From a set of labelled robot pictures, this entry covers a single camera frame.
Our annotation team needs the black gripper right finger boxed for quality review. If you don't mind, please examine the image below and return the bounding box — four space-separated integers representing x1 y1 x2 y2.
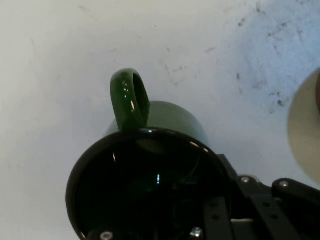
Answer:
216 153 320 240

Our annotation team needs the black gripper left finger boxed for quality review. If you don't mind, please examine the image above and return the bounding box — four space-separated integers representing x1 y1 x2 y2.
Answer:
86 196 233 240

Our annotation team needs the green enamel mug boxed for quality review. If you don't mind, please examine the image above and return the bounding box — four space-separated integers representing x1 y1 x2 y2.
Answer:
65 67 232 240

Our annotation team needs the white enamel mug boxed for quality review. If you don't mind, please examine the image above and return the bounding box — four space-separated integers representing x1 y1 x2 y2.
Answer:
286 67 320 187

